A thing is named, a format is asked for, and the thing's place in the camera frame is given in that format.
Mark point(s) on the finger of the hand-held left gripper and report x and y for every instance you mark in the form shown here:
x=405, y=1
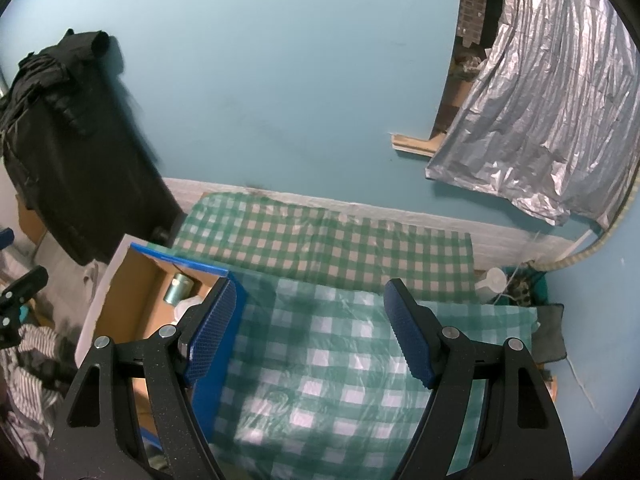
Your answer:
x=25, y=287
x=5, y=238

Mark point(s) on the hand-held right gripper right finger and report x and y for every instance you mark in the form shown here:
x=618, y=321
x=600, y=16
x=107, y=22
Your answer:
x=412, y=332

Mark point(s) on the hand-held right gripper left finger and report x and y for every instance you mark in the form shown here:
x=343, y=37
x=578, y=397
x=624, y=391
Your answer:
x=210, y=332

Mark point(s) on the beige oval case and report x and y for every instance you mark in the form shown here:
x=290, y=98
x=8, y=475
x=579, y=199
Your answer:
x=189, y=307

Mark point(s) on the round teal metal tin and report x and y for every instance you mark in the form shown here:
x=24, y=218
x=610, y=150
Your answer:
x=179, y=289

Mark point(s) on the blue cardboard box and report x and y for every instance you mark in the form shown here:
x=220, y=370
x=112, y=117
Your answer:
x=130, y=285

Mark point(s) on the brown cardboard piece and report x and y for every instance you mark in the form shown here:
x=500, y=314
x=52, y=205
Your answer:
x=32, y=220

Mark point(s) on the grey striped cloth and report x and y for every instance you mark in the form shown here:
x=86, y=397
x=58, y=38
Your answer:
x=30, y=375

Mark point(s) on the light green checked tablecloth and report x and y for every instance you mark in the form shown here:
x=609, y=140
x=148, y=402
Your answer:
x=325, y=360

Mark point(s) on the black hanging garment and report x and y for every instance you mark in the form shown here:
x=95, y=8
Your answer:
x=85, y=160

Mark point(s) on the teal plastic basket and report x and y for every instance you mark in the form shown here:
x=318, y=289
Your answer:
x=537, y=287

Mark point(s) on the dark grey cushion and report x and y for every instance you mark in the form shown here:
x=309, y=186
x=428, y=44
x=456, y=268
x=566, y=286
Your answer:
x=549, y=332

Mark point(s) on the wooden strip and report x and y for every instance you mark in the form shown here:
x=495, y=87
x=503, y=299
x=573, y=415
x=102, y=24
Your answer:
x=412, y=144

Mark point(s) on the silver foil curtain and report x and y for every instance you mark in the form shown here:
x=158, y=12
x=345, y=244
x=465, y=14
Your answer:
x=550, y=85

